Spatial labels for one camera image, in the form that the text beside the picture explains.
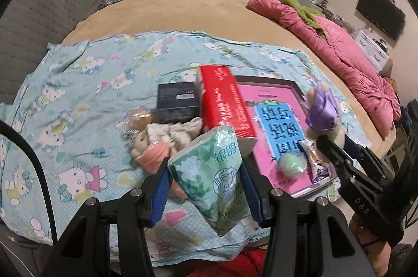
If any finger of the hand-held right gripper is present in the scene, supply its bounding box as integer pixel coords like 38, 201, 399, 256
317, 135, 384, 196
344, 135, 397, 189

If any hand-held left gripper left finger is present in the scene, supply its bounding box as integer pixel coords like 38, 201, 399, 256
42, 161, 173, 277

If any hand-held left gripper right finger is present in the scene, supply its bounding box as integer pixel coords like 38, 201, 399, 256
240, 159, 376, 277

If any peach plush toy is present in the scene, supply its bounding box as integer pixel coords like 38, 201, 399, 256
135, 143, 187, 199

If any purple dress teddy bear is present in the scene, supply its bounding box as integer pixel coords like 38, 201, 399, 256
304, 83, 345, 147

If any green tissue pack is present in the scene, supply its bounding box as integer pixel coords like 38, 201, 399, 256
167, 125, 252, 238

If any crowned teddy bear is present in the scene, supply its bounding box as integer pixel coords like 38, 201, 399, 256
126, 117, 203, 166

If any brown shallow box tray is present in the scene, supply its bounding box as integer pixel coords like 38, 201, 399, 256
234, 75, 342, 199

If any white purple snack packet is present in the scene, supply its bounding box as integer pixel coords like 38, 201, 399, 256
299, 139, 337, 184

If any green pompom ball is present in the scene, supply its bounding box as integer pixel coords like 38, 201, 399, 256
277, 154, 307, 180

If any pink book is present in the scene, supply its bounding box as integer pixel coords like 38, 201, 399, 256
237, 84, 338, 196

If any red cloth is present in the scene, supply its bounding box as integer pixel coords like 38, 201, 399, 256
196, 247, 271, 277

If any plastic wrapped small bear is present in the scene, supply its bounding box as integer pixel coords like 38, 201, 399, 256
119, 105, 159, 134

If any pink quilt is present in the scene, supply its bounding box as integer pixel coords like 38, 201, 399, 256
247, 0, 402, 137

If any dark navy box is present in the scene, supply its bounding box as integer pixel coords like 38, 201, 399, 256
156, 82, 201, 125

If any white drawer cabinet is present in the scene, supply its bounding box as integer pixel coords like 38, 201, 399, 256
353, 29, 392, 73

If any red tissue box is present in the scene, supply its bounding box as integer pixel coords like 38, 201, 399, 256
195, 65, 257, 155

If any cat print blue blanket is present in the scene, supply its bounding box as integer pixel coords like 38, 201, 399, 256
0, 30, 373, 259

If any green cloth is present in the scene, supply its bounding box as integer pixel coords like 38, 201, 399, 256
281, 0, 327, 36

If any beige bed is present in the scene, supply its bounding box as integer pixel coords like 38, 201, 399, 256
60, 0, 397, 166

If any black cable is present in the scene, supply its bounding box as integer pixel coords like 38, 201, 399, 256
0, 120, 61, 245

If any black wall television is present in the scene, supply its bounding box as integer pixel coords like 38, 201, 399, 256
356, 0, 406, 42

